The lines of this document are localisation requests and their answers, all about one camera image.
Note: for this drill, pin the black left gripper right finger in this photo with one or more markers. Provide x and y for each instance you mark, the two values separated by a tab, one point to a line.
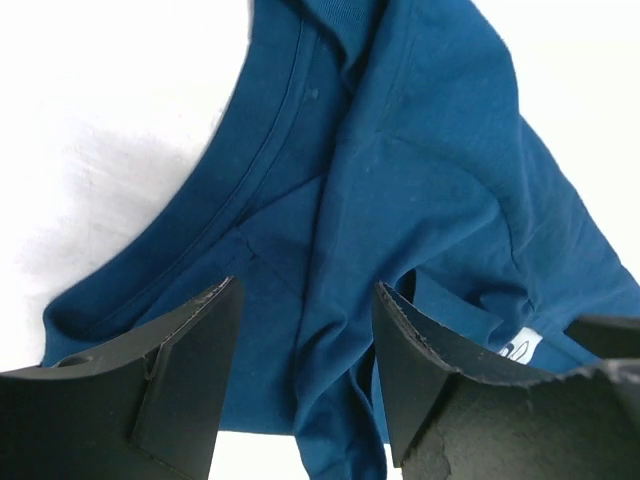
455	410

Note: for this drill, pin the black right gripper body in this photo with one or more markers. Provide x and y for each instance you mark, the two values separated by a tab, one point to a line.
608	337

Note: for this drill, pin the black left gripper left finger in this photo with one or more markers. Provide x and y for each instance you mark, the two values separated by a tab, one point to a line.
144	405

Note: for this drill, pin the blue Mickey Mouse t-shirt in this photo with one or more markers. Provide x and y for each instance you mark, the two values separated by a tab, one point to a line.
366	141

